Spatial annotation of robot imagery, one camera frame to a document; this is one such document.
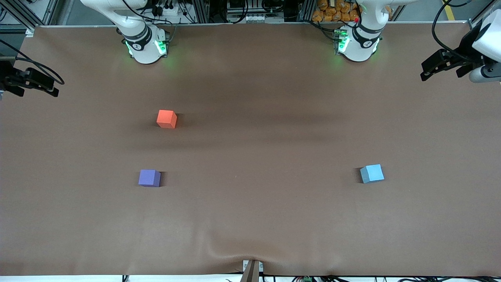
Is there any aluminium frame profile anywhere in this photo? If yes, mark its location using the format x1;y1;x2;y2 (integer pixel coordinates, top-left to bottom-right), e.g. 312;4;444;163
192;0;212;23
0;0;59;32

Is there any pile of orange lumpy objects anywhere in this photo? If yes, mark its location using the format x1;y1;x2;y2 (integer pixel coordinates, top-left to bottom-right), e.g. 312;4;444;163
312;0;362;23

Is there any brown post with white bracket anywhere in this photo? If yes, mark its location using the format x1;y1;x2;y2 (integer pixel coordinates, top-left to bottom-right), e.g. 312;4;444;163
242;259;264;282

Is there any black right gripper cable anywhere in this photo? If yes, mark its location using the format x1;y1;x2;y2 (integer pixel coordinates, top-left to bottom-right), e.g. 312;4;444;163
0;39;65;86

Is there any white terminal block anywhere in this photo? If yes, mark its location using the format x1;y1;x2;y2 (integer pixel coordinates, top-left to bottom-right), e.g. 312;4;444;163
227;14;267;23

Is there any orange foam block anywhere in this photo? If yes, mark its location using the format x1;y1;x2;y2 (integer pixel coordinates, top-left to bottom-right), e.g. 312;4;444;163
156;110;178;129

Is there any brown table cover sheet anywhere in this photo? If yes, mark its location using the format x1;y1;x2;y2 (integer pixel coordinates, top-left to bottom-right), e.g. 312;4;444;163
0;22;501;277

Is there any light blue foam block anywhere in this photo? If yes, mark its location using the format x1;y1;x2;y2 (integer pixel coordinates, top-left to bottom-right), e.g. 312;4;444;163
360;164;385;184

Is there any purple foam block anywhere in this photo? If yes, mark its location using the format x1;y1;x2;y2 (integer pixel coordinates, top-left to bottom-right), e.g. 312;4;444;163
138;169;162;188

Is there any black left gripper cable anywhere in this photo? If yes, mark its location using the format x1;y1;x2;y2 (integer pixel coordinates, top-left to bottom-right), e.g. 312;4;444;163
432;0;484;63

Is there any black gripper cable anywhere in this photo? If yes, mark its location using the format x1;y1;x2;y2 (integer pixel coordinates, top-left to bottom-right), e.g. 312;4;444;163
432;0;484;63
0;39;65;86

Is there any white power strip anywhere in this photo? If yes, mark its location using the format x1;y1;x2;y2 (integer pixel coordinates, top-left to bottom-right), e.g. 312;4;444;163
155;3;184;17

